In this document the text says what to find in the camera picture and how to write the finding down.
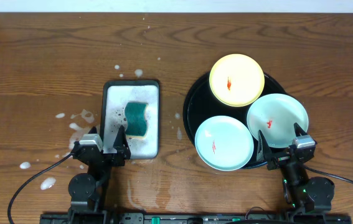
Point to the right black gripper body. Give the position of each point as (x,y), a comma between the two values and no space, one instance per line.
(279,153)

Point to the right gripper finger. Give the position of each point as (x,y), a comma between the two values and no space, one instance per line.
(298,130)
(263,150)

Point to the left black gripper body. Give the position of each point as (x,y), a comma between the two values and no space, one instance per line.
(102,153)

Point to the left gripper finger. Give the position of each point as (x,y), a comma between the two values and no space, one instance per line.
(120,139)
(98,129)

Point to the green yellow sponge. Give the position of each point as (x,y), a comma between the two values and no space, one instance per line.
(135,117)

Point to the light blue plate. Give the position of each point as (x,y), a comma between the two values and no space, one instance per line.
(224,143)
(274,115)

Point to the light blue plate front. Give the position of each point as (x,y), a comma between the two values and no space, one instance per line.
(224,143)

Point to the yellow plate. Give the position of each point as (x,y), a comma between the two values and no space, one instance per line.
(236,80)

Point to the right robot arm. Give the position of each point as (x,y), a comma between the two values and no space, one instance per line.
(310,197)

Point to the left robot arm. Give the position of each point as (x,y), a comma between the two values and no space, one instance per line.
(88,190)

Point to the rectangular black soap tray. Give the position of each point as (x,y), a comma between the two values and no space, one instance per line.
(116,95)

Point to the round black tray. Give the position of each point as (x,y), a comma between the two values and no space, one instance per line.
(200,104)

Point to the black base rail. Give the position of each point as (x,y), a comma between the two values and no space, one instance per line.
(140,218)

